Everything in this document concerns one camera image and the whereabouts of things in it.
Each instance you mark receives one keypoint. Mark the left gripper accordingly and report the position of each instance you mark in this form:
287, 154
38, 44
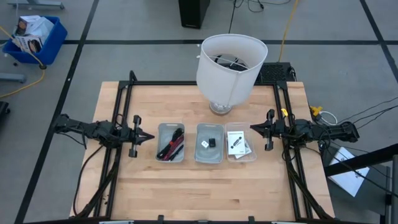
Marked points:
135, 137

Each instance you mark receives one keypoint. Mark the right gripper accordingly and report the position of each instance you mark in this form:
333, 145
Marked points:
273, 129

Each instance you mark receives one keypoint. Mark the white printed leaflet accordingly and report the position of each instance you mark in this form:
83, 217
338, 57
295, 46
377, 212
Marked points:
244, 155
236, 142

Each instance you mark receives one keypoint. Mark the small black adapter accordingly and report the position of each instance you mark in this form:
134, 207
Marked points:
212, 143

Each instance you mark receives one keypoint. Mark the small white adapter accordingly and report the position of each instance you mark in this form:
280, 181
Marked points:
205, 144

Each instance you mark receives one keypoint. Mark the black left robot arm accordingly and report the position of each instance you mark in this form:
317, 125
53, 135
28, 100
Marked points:
99, 129

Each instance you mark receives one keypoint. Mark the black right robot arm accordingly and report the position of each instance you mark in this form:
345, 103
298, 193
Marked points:
311, 130

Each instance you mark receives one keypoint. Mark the clear plastic bin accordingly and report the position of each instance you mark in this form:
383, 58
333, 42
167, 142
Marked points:
252, 130

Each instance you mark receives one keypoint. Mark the grey plastic bin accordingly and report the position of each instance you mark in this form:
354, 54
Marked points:
164, 130
205, 155

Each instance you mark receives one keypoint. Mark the yellow tag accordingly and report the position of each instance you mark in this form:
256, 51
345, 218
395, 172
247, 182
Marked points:
284, 112

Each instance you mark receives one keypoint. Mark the yellow plug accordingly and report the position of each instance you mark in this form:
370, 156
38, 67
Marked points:
316, 110

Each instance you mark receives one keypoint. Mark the black perforated box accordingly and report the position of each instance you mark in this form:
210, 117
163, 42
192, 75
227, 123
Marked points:
275, 73

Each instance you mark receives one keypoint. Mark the white shade table lamp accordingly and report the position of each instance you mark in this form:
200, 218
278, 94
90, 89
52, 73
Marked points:
224, 81

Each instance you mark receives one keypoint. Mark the white booklet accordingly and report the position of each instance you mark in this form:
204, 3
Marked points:
349, 174

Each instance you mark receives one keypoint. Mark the blue plastic tub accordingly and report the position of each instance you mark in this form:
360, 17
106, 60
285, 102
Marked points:
53, 46

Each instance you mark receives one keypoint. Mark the dark grey cart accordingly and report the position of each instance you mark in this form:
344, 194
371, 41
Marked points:
376, 193

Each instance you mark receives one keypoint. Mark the black tower case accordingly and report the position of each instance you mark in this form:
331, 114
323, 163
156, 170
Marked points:
194, 14

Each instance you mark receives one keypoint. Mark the grey metal stand foot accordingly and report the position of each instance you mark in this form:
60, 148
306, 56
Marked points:
12, 77
37, 4

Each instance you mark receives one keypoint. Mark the printed cardboard box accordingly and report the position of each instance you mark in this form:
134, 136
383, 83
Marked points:
29, 43
25, 25

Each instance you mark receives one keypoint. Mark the black metal table frame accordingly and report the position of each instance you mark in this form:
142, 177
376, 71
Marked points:
124, 90

